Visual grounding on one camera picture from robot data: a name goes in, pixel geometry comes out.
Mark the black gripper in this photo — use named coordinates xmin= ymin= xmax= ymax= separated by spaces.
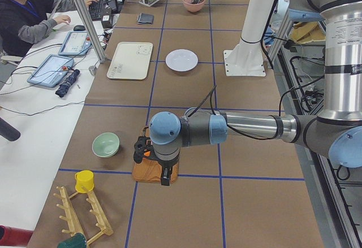
xmin=133 ymin=136 xmax=179 ymax=186

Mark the white plate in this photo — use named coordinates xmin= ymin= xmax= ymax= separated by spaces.
xmin=166 ymin=49 xmax=198 ymax=72

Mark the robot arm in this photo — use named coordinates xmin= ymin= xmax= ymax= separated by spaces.
xmin=133 ymin=0 xmax=361 ymax=185

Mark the cream bear tray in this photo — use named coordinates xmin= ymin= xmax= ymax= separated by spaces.
xmin=107 ymin=42 xmax=153 ymax=80

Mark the wooden cutting board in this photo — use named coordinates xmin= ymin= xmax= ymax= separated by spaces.
xmin=131 ymin=126 xmax=179 ymax=184

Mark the green bowl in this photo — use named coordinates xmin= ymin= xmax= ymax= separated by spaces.
xmin=92 ymin=132 xmax=120 ymax=158

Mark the yellow mug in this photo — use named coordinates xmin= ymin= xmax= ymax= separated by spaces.
xmin=75 ymin=170 xmax=94 ymax=193

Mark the wooden mug rack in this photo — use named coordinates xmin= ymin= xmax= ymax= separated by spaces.
xmin=53 ymin=186 xmax=114 ymax=247

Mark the dark green mug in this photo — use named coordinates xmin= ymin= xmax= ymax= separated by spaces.
xmin=57 ymin=233 xmax=87 ymax=248

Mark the folded navy umbrella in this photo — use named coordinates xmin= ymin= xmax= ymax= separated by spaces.
xmin=55 ymin=69 xmax=80 ymax=98

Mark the lower teach pendant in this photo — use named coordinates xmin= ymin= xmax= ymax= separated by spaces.
xmin=27 ymin=54 xmax=74 ymax=88

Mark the teach pendant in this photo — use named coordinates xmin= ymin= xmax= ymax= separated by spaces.
xmin=27 ymin=54 xmax=74 ymax=88
xmin=58 ymin=31 xmax=92 ymax=56

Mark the grey folded cloth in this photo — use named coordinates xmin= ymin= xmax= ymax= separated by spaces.
xmin=137 ymin=13 xmax=154 ymax=24

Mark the upper teach pendant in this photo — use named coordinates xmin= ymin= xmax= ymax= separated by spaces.
xmin=58 ymin=31 xmax=92 ymax=56

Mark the black computer mouse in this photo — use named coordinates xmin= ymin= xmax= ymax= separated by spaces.
xmin=73 ymin=25 xmax=86 ymax=32

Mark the red cylinder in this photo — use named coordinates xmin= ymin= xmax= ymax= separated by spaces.
xmin=1 ymin=225 xmax=33 ymax=247

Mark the pink bowl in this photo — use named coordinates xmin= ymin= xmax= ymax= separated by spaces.
xmin=182 ymin=0 xmax=205 ymax=13

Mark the black keyboard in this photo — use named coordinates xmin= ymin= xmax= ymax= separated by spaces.
xmin=88 ymin=0 xmax=111 ymax=21

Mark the person in black hoodie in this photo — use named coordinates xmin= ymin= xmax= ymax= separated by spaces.
xmin=0 ymin=0 xmax=100 ymax=58

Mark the white camera pole base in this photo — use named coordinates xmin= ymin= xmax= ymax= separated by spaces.
xmin=223 ymin=0 xmax=275 ymax=77

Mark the white wire cup rack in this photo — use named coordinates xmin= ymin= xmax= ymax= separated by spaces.
xmin=139 ymin=0 xmax=161 ymax=7

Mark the aluminium frame post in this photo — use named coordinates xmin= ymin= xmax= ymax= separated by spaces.
xmin=74 ymin=0 xmax=105 ymax=63

